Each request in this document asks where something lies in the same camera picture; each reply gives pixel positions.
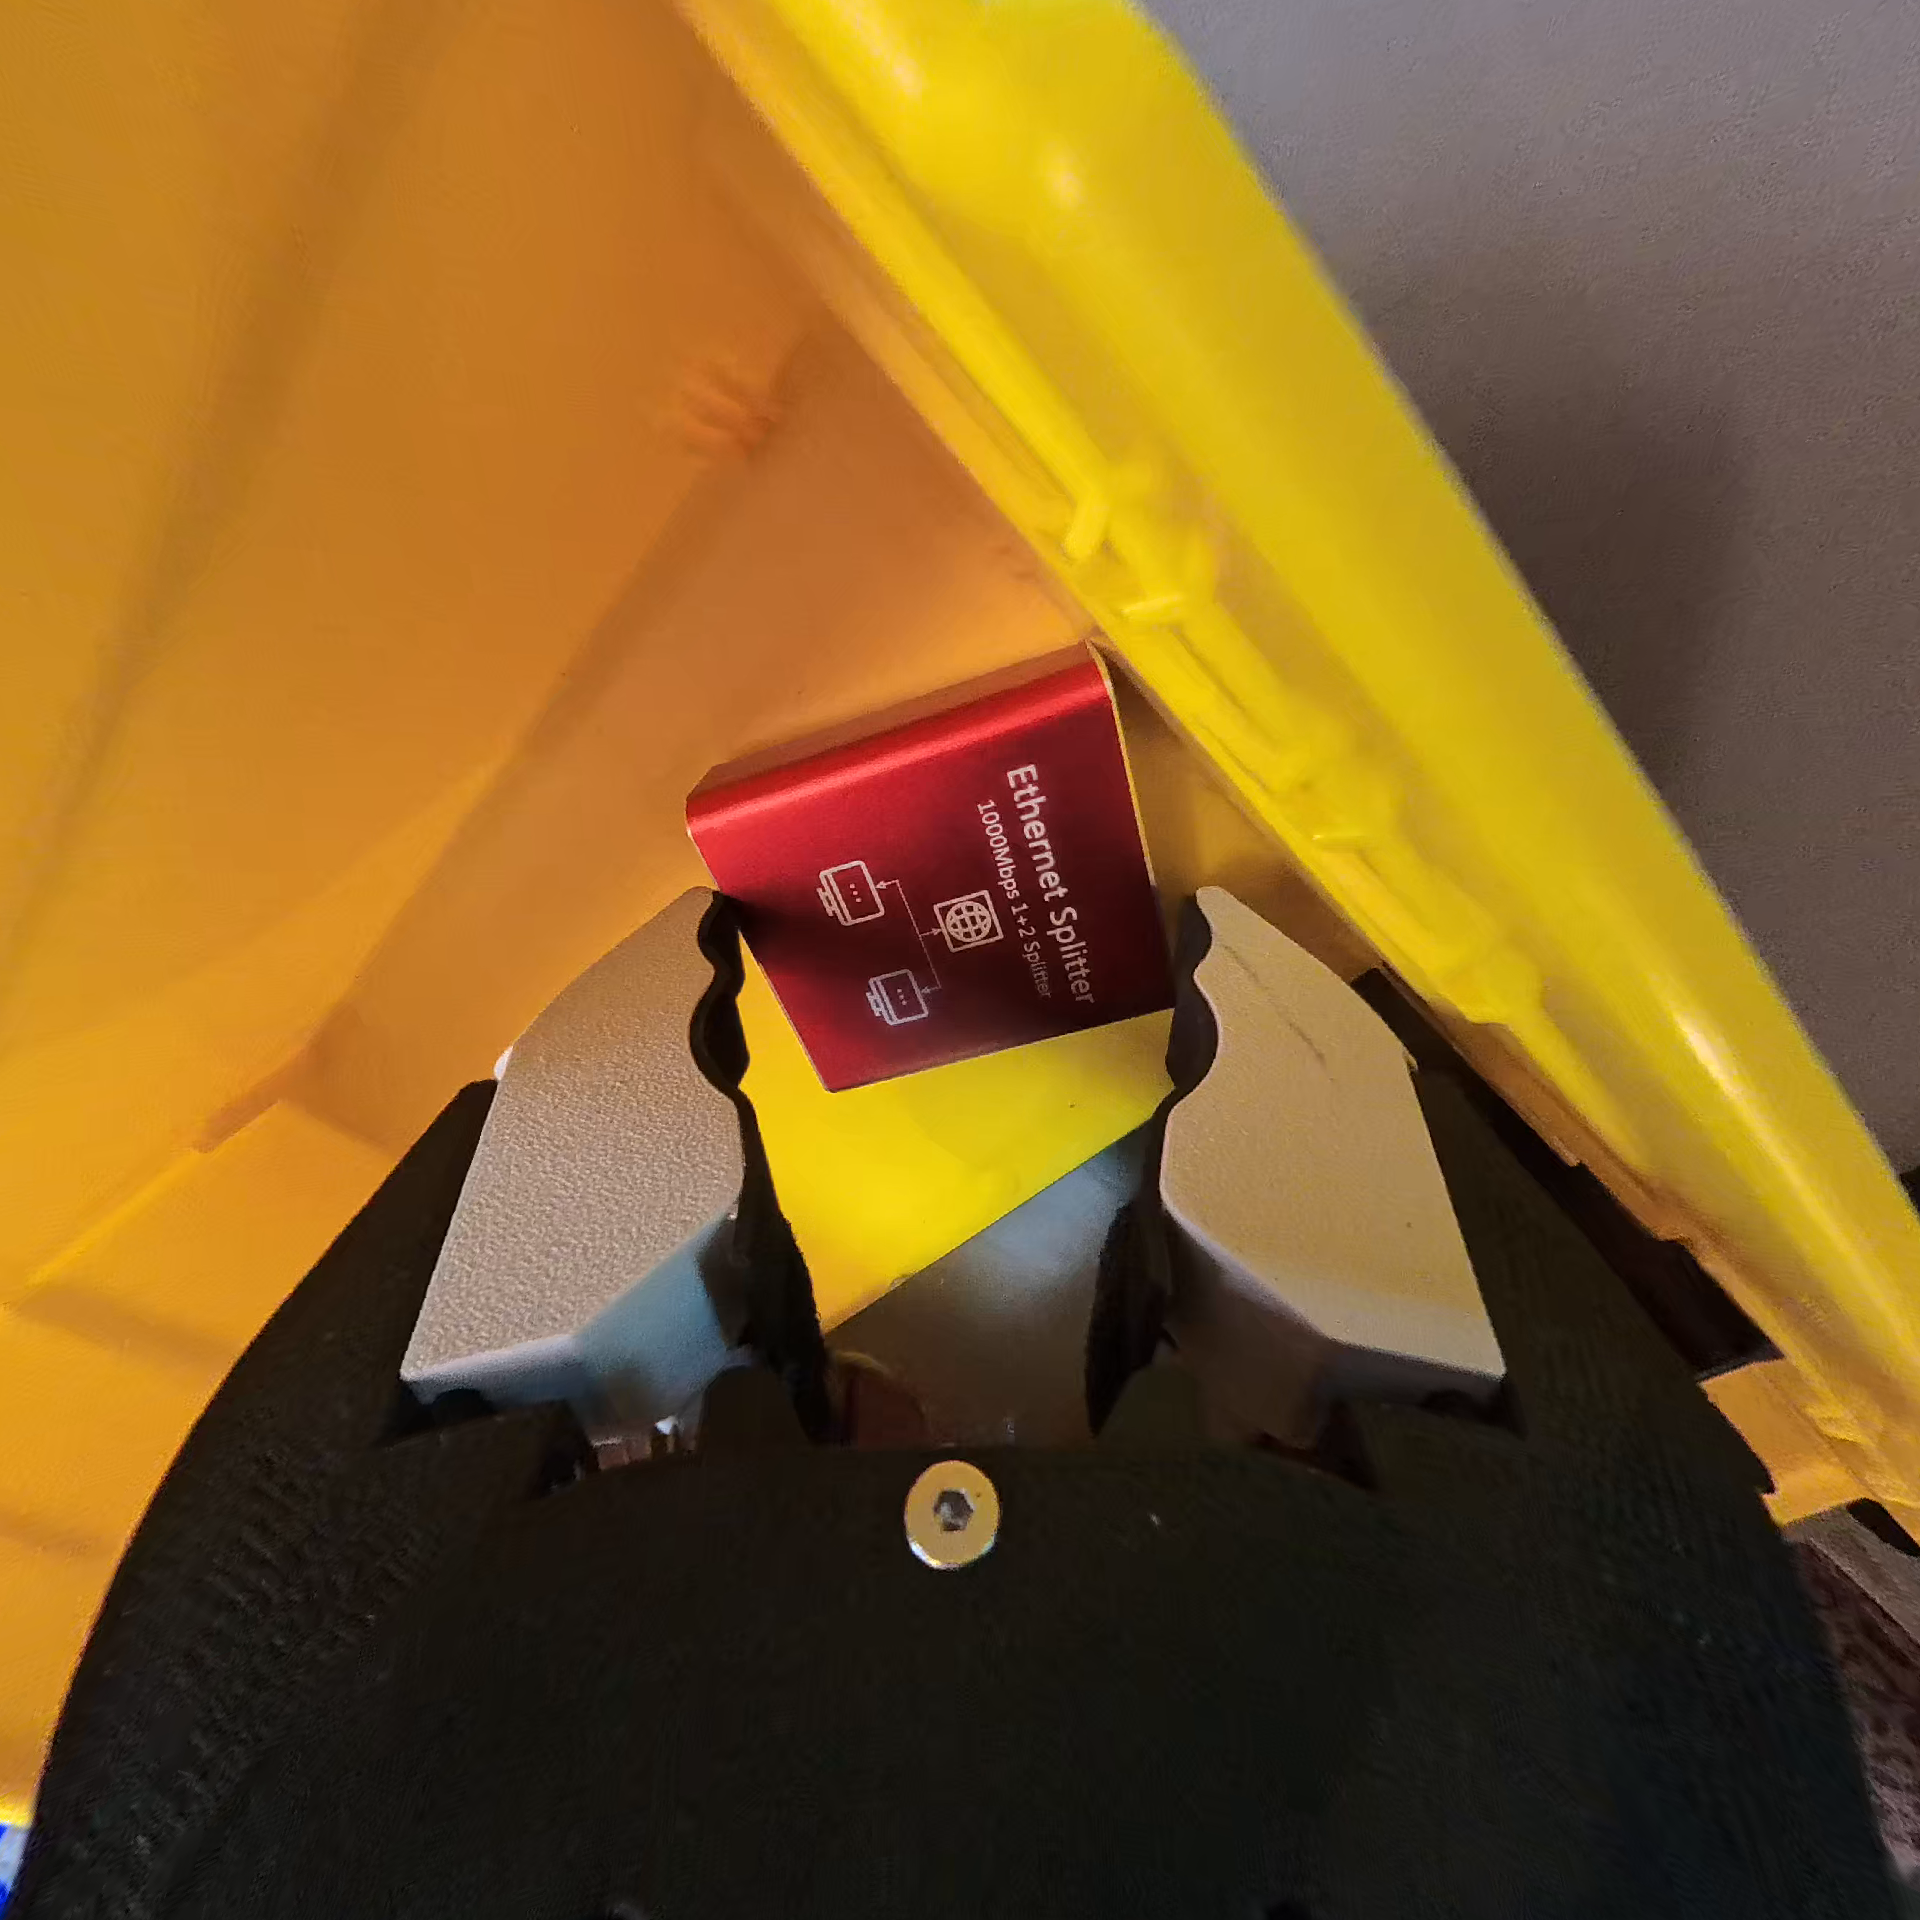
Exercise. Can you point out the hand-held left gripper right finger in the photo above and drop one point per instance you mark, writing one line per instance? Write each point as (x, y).
(1320, 1202)

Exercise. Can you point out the red ethernet splitter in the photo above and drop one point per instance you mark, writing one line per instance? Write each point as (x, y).
(930, 869)

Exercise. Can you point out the yellow plastic bin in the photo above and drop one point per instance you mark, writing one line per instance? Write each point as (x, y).
(376, 599)

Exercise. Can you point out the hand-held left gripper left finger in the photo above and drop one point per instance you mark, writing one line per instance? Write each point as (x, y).
(600, 1184)

